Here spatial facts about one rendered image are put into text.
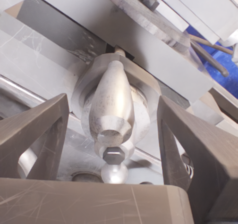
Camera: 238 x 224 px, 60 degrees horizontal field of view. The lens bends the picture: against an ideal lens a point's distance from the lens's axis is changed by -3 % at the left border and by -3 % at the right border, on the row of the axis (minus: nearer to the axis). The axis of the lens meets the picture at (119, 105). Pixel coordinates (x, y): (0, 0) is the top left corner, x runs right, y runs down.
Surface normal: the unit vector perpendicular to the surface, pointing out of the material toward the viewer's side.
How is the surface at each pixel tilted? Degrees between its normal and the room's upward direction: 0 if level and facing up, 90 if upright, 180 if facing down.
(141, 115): 90
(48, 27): 0
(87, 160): 90
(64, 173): 90
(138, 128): 90
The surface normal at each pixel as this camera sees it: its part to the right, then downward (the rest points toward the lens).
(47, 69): -0.02, 0.61
